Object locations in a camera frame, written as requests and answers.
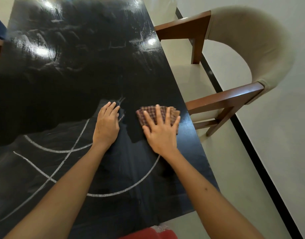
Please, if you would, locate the person's right hand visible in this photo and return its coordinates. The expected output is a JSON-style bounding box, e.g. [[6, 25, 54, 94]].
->
[[142, 104, 181, 157]]

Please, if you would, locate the person's left hand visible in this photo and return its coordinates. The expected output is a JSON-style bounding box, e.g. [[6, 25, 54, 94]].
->
[[92, 101, 121, 150]]

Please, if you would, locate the brown striped cloth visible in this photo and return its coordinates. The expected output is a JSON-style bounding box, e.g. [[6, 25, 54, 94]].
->
[[135, 105, 181, 135]]

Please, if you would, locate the person's right forearm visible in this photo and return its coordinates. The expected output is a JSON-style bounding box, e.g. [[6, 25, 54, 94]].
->
[[165, 148, 265, 239]]

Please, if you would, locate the person's left forearm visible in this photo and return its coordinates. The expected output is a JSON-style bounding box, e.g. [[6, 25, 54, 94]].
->
[[4, 143, 111, 239]]

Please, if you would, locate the person's red garment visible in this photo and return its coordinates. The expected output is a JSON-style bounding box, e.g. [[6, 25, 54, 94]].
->
[[119, 227, 179, 239]]

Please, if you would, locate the black marble table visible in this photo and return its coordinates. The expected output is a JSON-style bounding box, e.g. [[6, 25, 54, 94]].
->
[[0, 0, 220, 239]]

